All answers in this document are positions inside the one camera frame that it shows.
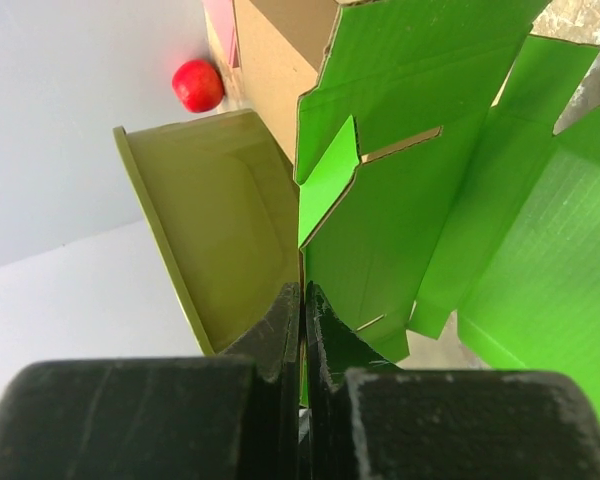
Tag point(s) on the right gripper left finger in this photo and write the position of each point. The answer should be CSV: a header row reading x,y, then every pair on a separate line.
x,y
233,415

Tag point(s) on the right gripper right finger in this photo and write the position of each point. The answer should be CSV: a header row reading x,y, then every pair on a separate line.
x,y
373,420

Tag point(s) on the green paper box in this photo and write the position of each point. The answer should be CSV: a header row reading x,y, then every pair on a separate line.
x,y
432,181

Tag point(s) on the brown cardboard box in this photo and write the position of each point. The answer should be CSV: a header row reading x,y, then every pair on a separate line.
x,y
281,46

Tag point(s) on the pink box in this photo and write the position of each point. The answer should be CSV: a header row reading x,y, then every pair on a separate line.
x,y
222,34

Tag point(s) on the olive green plastic bin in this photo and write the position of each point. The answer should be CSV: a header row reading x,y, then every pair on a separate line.
x,y
220,201

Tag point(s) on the red apple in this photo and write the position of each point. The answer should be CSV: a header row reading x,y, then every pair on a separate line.
x,y
198,86

